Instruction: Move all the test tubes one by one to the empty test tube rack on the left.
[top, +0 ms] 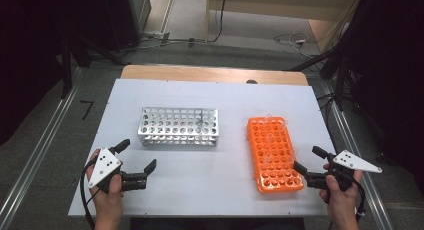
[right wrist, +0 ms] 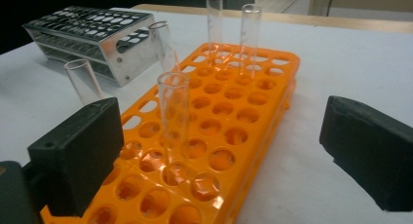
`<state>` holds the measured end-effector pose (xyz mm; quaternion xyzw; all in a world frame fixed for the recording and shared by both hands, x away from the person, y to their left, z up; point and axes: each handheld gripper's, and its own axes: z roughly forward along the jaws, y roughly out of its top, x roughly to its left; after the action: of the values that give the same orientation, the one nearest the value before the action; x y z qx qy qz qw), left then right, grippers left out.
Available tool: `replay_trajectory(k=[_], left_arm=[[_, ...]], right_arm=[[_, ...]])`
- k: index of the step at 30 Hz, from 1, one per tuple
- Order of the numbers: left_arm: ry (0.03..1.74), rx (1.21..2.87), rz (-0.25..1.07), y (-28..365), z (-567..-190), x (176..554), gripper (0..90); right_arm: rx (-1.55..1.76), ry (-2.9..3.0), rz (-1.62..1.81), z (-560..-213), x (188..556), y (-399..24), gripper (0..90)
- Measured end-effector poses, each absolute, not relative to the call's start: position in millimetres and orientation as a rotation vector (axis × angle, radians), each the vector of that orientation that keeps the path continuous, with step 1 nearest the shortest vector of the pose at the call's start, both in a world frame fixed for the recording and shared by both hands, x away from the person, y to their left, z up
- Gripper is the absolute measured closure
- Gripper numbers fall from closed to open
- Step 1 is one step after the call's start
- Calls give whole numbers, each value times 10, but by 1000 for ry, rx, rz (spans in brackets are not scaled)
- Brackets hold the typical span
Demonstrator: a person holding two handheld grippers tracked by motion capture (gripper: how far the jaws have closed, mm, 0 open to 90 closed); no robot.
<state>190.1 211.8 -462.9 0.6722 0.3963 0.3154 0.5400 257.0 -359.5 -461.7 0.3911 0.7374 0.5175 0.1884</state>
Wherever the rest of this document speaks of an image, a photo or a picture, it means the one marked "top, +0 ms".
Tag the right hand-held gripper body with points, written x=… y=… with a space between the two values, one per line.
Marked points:
x=353 y=163

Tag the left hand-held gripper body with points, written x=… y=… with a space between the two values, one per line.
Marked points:
x=106 y=165

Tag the orange plastic test tube rack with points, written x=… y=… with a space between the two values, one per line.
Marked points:
x=273 y=146

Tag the silver metal test tube rack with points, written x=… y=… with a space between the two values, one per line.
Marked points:
x=178 y=126

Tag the person's left hand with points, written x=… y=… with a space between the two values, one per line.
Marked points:
x=110 y=201

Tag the person's right hand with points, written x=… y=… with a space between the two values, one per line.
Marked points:
x=341 y=203

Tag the white table board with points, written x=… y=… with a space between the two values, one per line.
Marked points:
x=213 y=176

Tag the black metal stand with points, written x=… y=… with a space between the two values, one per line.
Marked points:
x=66 y=70
x=339 y=80

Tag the black curtain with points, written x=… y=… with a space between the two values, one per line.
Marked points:
x=30 y=56
x=393 y=73

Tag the wooden table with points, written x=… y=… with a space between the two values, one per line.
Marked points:
x=200 y=74

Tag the black cabinet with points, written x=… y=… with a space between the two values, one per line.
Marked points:
x=130 y=16

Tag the beige wooden furniture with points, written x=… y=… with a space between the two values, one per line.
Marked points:
x=276 y=3

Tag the aluminium floor rail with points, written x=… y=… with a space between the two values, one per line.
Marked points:
x=360 y=170
x=40 y=150

